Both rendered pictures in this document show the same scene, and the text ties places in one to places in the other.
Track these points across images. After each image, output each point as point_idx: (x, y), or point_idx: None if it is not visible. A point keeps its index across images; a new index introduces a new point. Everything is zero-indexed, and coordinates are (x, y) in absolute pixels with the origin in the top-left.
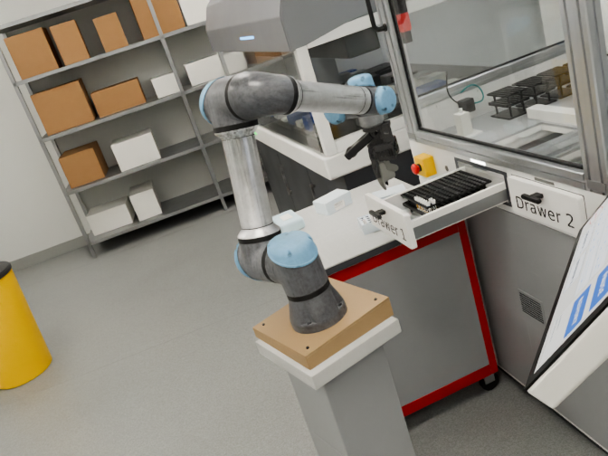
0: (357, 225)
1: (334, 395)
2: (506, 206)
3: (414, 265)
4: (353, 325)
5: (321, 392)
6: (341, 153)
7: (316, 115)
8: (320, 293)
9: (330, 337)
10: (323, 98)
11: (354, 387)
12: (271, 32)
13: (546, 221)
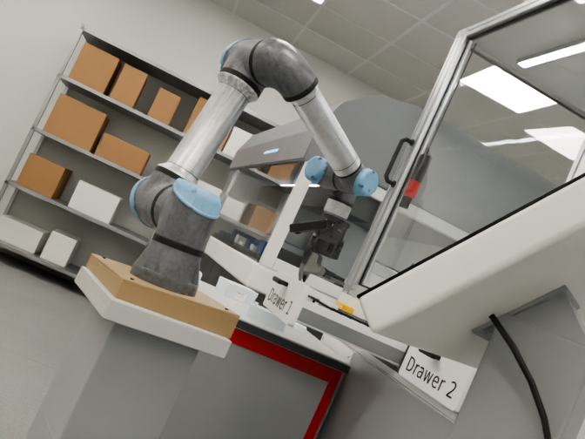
0: (245, 311)
1: (109, 354)
2: (392, 372)
3: (266, 376)
4: (189, 303)
5: (100, 341)
6: (273, 272)
7: (280, 222)
8: (186, 253)
9: (161, 290)
10: (326, 119)
11: (132, 370)
12: (299, 142)
13: (425, 388)
